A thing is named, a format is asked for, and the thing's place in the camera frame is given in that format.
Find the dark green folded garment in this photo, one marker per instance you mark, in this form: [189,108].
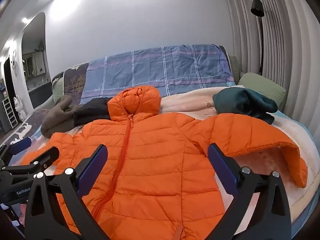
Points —
[246,102]

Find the blue plaid quilt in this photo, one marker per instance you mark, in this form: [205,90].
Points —
[170,69]

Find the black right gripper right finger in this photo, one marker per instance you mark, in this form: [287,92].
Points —
[271,217]

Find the orange puffer jacket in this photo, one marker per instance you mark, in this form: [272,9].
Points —
[142,174]

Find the black folded garment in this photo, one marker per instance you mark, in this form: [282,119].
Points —
[95,109]

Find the dark patterned pillow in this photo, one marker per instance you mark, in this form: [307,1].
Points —
[74,79]

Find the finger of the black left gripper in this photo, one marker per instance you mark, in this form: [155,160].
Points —
[11,154]
[40,163]

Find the cream fleece blanket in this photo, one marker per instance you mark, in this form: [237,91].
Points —
[158,173]

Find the white cat figurine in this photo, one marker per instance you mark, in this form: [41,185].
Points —
[19,108]

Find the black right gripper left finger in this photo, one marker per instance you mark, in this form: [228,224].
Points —
[44,218]

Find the white ladder shelf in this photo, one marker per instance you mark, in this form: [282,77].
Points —
[9,112]

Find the green pillow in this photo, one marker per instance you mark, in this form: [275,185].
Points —
[263,86]

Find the grey curtain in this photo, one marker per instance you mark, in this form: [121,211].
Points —
[291,53]

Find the black floor lamp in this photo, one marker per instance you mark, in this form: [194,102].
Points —
[257,10]

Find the brown fleece garment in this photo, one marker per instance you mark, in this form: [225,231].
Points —
[60,118]

